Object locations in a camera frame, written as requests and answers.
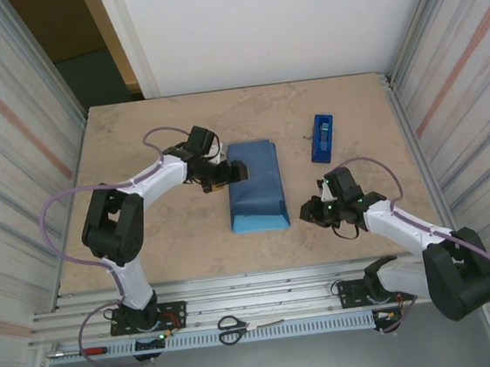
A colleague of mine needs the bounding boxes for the black-handled scissors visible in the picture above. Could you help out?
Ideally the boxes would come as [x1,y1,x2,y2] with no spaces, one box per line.
[216,309,288,347]

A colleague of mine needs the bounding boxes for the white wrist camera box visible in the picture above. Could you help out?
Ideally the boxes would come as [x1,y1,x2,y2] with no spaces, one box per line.
[206,140,229,166]
[316,177,337,204]

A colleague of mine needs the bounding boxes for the tan wooden door frame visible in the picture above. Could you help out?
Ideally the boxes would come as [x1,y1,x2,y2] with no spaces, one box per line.
[79,0,145,98]

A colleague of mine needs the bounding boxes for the red-handled screwdriver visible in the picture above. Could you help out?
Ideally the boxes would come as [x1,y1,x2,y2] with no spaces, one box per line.
[47,345,110,361]

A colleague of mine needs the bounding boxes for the slotted pale cable duct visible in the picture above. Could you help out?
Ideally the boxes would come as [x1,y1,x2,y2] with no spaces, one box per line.
[46,309,378,365]

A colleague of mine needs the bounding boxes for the black electronics module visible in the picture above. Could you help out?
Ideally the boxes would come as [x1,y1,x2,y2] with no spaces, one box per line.
[371,305,406,336]
[130,329,179,364]

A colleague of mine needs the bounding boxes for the blue tape dispenser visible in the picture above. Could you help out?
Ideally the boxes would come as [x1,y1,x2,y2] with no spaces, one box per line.
[306,112,339,167]

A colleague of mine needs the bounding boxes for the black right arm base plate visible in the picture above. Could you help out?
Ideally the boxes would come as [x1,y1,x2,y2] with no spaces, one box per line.
[336,273,419,310]

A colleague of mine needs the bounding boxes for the aluminium rail frame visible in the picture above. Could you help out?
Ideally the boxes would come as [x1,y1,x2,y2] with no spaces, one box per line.
[27,247,490,347]

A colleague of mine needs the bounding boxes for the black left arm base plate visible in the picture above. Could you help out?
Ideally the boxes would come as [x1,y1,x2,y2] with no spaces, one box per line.
[107,300,189,338]

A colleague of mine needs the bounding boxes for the brown wooden door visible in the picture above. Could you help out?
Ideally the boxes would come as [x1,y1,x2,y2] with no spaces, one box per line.
[8,0,109,68]

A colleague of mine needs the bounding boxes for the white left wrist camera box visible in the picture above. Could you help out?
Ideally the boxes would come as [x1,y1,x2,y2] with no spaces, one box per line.
[206,140,229,166]

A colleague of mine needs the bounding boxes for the blue wrapping paper sheet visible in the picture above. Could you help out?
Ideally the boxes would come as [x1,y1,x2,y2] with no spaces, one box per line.
[221,137,293,236]

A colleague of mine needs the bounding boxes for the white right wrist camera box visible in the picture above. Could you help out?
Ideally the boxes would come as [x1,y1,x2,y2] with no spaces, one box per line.
[316,177,337,204]

